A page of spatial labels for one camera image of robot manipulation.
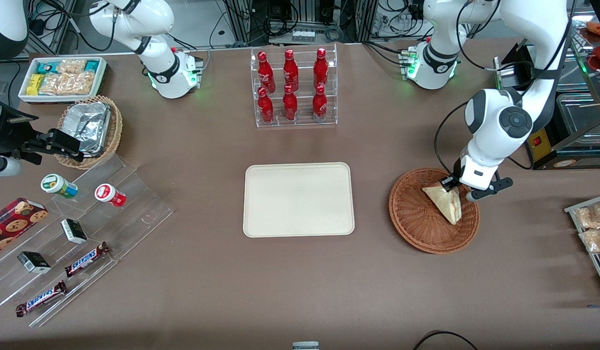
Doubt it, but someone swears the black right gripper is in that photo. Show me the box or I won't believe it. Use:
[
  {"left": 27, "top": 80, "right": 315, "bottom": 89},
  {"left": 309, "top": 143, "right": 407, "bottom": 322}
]
[{"left": 0, "top": 90, "right": 85, "bottom": 165}]

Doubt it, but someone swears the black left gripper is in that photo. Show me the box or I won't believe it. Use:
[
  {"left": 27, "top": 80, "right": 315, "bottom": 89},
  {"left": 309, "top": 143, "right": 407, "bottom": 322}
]
[{"left": 442, "top": 161, "right": 463, "bottom": 191}]

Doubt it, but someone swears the triangular sandwich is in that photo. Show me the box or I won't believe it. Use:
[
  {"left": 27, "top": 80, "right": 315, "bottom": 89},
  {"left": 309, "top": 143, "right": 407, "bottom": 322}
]
[{"left": 423, "top": 185, "right": 462, "bottom": 226}]

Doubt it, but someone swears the white snack tray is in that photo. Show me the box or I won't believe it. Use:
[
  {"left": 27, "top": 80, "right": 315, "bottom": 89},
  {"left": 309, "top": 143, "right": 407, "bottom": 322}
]
[{"left": 18, "top": 56, "right": 108, "bottom": 104}]

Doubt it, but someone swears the brown round wicker basket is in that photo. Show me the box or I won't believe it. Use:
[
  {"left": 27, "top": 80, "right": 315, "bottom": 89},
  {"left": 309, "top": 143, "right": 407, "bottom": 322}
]
[{"left": 388, "top": 167, "right": 480, "bottom": 255}]

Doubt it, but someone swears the light tan wicker basket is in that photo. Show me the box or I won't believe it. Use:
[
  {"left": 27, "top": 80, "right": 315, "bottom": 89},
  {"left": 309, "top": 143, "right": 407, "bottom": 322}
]
[{"left": 54, "top": 95, "right": 123, "bottom": 170}]

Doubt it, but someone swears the cream rectangular tray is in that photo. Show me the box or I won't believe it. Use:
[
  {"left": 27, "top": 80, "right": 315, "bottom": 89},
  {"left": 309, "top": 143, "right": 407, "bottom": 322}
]
[{"left": 242, "top": 162, "right": 355, "bottom": 238}]

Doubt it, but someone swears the green lid yogurt cup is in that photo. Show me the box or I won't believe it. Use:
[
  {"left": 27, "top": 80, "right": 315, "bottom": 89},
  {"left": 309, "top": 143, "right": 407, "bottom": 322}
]
[{"left": 41, "top": 174, "right": 79, "bottom": 199}]

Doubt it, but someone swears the silver foil container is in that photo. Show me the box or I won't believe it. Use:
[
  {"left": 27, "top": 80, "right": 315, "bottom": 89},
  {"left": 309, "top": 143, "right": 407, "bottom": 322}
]
[{"left": 61, "top": 101, "right": 112, "bottom": 157}]

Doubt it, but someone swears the clear cracker bag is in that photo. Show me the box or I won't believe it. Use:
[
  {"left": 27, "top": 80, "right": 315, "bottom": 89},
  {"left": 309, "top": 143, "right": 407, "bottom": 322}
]
[
  {"left": 40, "top": 72, "right": 94, "bottom": 96},
  {"left": 57, "top": 59, "right": 87, "bottom": 75}
]

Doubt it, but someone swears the red lid yogurt cup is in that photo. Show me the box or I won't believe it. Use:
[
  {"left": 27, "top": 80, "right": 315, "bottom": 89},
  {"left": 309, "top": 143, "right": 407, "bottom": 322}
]
[{"left": 95, "top": 183, "right": 127, "bottom": 208}]

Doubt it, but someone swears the red chocolate cookie box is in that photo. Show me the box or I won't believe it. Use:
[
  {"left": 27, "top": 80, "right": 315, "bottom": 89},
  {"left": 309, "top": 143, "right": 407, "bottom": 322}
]
[{"left": 0, "top": 197, "right": 49, "bottom": 258}]

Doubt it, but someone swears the small black box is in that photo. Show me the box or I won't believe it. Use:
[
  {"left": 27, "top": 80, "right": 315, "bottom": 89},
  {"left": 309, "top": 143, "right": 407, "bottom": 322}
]
[
  {"left": 61, "top": 218, "right": 88, "bottom": 245},
  {"left": 17, "top": 251, "right": 52, "bottom": 274}
]

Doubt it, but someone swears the Snickers chocolate bar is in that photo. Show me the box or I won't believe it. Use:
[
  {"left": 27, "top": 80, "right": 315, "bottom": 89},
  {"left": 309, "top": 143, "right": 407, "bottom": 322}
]
[
  {"left": 15, "top": 280, "right": 68, "bottom": 317},
  {"left": 64, "top": 242, "right": 111, "bottom": 278}
]

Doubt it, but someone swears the clear acrylic stepped display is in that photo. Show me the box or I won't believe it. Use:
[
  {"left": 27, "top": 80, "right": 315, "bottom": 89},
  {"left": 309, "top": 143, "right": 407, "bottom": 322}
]
[{"left": 0, "top": 153, "right": 175, "bottom": 327}]

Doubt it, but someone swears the silver black control box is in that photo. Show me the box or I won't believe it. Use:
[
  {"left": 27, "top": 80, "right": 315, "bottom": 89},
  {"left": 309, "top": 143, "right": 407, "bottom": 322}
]
[{"left": 494, "top": 43, "right": 536, "bottom": 90}]

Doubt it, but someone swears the clear bagged pastry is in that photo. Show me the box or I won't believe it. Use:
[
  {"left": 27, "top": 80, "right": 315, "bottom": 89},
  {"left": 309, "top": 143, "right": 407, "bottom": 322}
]
[
  {"left": 579, "top": 228, "right": 600, "bottom": 253},
  {"left": 573, "top": 202, "right": 600, "bottom": 230}
]

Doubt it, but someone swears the black food display appliance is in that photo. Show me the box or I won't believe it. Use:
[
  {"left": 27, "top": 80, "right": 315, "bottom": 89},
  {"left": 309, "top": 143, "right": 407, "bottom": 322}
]
[{"left": 501, "top": 10, "right": 600, "bottom": 171}]

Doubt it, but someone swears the red cola bottle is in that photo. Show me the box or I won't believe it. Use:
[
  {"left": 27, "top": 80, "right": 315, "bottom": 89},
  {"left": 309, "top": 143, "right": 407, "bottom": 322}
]
[
  {"left": 313, "top": 47, "right": 328, "bottom": 90},
  {"left": 312, "top": 84, "right": 328, "bottom": 121},
  {"left": 257, "top": 51, "right": 276, "bottom": 93},
  {"left": 257, "top": 87, "right": 274, "bottom": 124},
  {"left": 283, "top": 49, "right": 299, "bottom": 92},
  {"left": 282, "top": 85, "right": 298, "bottom": 122}
]

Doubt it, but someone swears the clear acrylic bottle rack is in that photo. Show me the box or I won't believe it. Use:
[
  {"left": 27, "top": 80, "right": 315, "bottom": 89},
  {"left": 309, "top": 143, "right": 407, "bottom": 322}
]
[{"left": 250, "top": 43, "right": 338, "bottom": 128}]

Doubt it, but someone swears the aluminium equipment rack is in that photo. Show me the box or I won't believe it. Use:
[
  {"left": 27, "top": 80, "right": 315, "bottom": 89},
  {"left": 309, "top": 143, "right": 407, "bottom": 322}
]
[{"left": 224, "top": 0, "right": 378, "bottom": 47}]

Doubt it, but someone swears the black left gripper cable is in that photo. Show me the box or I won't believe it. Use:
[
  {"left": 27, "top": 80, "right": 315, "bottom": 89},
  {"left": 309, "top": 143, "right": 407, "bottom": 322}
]
[{"left": 435, "top": 0, "right": 572, "bottom": 178}]

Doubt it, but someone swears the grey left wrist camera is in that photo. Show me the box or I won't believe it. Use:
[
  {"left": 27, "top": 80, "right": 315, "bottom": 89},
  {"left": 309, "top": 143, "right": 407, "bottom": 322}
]
[{"left": 466, "top": 177, "right": 514, "bottom": 203}]

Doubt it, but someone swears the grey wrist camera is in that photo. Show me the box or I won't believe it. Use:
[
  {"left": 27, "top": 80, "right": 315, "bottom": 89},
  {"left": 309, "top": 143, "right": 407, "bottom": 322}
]
[
  {"left": 0, "top": 156, "right": 21, "bottom": 178},
  {"left": 466, "top": 177, "right": 514, "bottom": 203}
]

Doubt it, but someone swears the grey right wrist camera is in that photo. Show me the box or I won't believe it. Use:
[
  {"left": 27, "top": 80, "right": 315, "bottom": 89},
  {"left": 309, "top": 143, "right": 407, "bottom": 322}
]
[{"left": 0, "top": 156, "right": 21, "bottom": 178}]

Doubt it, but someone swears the grey wire rack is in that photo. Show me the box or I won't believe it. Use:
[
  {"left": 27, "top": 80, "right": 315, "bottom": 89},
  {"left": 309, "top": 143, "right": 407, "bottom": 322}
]
[{"left": 565, "top": 193, "right": 600, "bottom": 297}]

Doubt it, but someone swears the black cable loop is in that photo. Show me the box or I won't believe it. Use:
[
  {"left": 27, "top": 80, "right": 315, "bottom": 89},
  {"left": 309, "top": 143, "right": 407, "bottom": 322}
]
[{"left": 412, "top": 331, "right": 478, "bottom": 350}]

